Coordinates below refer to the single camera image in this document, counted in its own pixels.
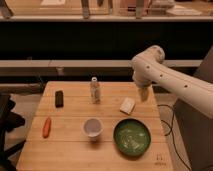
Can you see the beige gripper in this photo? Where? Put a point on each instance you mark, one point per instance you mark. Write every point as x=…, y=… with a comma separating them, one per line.
x=144, y=93

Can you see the orange carrot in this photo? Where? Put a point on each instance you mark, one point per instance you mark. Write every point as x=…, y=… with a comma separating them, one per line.
x=46, y=128

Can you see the black rectangular block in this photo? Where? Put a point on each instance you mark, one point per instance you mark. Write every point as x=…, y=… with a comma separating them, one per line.
x=59, y=101

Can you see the white cup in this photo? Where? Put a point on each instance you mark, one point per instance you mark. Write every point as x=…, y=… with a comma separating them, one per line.
x=92, y=128

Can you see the black office chair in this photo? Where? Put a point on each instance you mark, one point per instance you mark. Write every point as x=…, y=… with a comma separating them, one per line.
x=8, y=122

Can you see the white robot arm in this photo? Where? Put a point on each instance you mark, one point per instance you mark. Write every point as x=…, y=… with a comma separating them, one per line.
x=148, y=67

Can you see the green bowl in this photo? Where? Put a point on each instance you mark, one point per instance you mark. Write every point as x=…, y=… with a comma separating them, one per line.
x=132, y=138

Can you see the clear plastic bottle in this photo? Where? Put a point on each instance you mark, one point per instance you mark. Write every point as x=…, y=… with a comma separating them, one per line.
x=95, y=90

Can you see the white sponge block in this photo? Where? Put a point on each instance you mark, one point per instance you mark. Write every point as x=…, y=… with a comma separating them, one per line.
x=127, y=105

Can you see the wooden table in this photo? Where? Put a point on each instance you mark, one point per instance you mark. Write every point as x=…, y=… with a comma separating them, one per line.
x=71, y=133

